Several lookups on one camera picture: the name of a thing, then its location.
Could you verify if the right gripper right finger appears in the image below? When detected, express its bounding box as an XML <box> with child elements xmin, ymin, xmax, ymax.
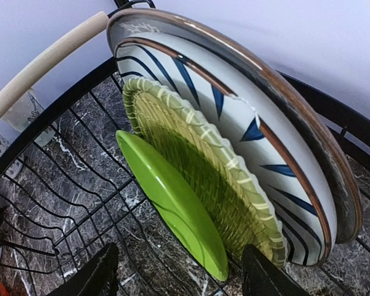
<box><xmin>241</xmin><ymin>244</ymin><xmax>309</xmax><ymax>296</ymax></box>

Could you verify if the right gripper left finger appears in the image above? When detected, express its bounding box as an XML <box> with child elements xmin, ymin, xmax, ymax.
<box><xmin>49</xmin><ymin>243</ymin><xmax>119</xmax><ymax>295</ymax></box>

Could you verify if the green plastic plate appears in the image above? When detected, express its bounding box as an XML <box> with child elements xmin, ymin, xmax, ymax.
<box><xmin>116</xmin><ymin>130</ymin><xmax>229</xmax><ymax>281</ymax></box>

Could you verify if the yellow woven plate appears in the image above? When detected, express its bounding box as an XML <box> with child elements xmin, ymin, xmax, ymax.
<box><xmin>122</xmin><ymin>77</ymin><xmax>288</xmax><ymax>268</ymax></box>

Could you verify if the floral white tall cup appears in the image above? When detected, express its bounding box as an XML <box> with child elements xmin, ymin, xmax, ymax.
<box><xmin>1</xmin><ymin>88</ymin><xmax>56</xmax><ymax>147</ymax></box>

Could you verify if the blue striped white plate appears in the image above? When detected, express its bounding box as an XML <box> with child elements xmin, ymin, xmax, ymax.
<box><xmin>113</xmin><ymin>35</ymin><xmax>337</xmax><ymax>266</ymax></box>

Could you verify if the grey reindeer plate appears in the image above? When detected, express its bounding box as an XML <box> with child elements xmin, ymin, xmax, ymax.
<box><xmin>107</xmin><ymin>8</ymin><xmax>362</xmax><ymax>244</ymax></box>

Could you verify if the black wire dish rack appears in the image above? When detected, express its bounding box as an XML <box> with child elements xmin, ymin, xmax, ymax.
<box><xmin>0</xmin><ymin>59</ymin><xmax>370</xmax><ymax>295</ymax></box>

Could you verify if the left wooden rack handle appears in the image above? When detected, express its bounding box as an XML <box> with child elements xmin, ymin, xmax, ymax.
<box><xmin>0</xmin><ymin>12</ymin><xmax>109</xmax><ymax>119</ymax></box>

